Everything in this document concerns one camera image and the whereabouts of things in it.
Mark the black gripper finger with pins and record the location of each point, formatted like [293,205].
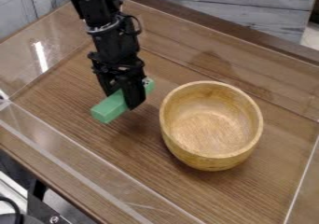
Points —
[109,81]
[133,89]

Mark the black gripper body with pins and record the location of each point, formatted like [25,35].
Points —
[118,47]

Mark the green rectangular block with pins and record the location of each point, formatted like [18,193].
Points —
[110,108]

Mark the brown wooden bowl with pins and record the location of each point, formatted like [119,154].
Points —
[212,125]

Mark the black table leg frame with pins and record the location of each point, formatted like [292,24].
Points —
[38,208]

